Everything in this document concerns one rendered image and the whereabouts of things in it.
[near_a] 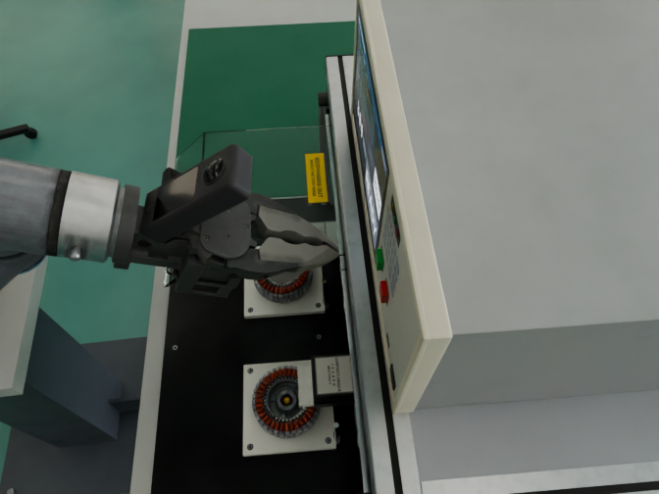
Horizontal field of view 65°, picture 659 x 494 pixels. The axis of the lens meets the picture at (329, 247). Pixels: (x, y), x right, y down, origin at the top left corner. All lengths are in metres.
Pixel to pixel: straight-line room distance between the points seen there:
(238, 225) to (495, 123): 0.26
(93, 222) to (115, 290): 1.56
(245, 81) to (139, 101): 1.24
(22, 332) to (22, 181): 0.69
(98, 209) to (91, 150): 2.00
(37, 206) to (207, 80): 1.02
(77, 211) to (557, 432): 0.50
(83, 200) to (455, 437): 0.41
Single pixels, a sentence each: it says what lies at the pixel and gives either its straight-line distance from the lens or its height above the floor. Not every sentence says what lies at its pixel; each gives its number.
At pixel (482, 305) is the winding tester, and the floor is 1.32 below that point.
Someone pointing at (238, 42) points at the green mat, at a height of 0.75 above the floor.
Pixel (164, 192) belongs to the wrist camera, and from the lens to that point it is 0.48.
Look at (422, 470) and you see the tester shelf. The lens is 0.56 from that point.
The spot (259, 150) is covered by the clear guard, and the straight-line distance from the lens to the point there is 0.82.
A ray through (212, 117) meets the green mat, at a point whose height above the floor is 0.75.
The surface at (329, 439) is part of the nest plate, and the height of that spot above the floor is 0.78.
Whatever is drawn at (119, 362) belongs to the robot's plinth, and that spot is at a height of 0.02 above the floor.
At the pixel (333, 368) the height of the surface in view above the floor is 0.92.
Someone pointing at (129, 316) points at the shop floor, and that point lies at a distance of 1.95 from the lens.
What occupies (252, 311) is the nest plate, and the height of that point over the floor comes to 0.78.
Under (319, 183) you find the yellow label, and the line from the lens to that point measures 0.77.
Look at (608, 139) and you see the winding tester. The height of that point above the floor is 1.32.
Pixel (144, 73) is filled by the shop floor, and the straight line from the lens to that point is 2.75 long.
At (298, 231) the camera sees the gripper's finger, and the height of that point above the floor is 1.23.
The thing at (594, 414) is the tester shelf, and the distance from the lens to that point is 0.63.
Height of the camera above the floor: 1.66
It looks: 58 degrees down
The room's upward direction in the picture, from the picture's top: straight up
